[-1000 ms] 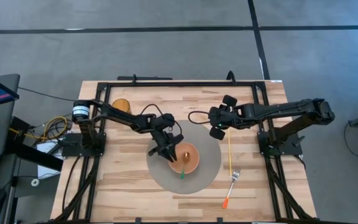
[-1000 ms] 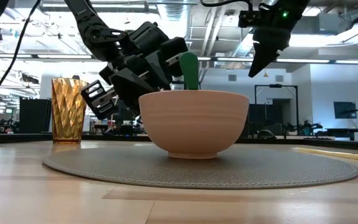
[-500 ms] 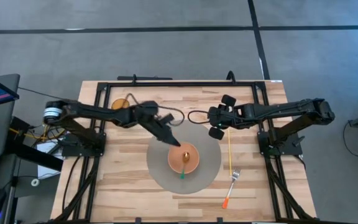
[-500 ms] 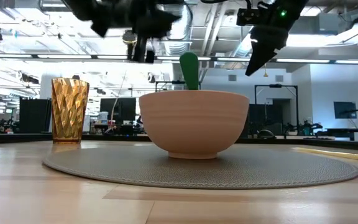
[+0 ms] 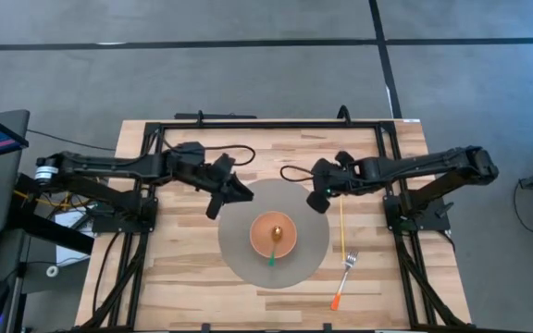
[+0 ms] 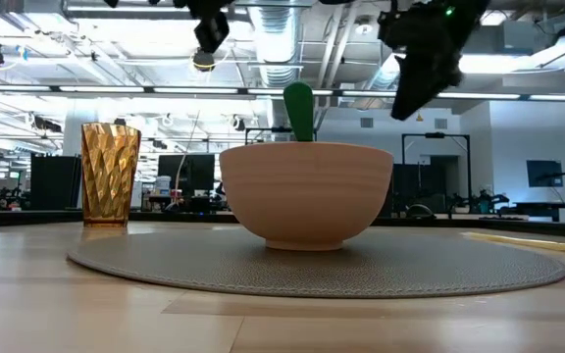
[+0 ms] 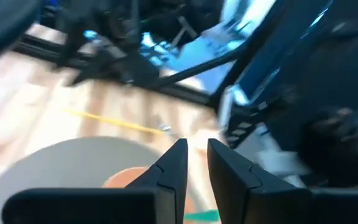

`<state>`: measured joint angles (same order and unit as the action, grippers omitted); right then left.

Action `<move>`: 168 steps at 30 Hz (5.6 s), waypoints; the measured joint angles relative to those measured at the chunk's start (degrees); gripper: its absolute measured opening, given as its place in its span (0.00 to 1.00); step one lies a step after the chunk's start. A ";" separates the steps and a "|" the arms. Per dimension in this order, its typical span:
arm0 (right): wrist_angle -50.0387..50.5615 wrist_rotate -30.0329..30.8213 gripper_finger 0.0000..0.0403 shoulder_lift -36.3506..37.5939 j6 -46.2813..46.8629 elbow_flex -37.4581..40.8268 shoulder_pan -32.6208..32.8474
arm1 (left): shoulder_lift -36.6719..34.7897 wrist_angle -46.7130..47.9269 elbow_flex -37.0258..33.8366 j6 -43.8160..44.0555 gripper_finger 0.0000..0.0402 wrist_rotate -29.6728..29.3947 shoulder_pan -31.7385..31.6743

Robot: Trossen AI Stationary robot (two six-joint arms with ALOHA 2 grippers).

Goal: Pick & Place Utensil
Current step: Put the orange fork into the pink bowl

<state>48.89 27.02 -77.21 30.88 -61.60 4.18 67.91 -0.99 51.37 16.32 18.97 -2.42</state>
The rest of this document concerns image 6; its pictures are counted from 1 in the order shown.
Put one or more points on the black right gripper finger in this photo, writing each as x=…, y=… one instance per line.
x=417, y=90

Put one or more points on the pink bowl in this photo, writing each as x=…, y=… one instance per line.
x=307, y=196

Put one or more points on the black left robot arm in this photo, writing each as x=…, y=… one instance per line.
x=204, y=6

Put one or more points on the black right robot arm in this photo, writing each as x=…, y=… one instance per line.
x=429, y=19

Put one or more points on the black desk monitor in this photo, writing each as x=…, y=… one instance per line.
x=187, y=174

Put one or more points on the white bucket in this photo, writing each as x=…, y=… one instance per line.
x=163, y=185

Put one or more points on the amber faceted plastic cup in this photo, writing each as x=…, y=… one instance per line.
x=111, y=176

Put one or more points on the black room partition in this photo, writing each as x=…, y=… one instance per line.
x=54, y=182

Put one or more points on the round grey placemat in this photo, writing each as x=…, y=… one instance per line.
x=204, y=267

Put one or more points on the black distant rig frame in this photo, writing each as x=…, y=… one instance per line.
x=435, y=136

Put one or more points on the silver ceiling duct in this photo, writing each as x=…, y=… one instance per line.
x=275, y=44

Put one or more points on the wall mounted screen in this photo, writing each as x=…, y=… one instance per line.
x=545, y=173

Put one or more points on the black aluminium table frame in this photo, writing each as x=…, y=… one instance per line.
x=42, y=217

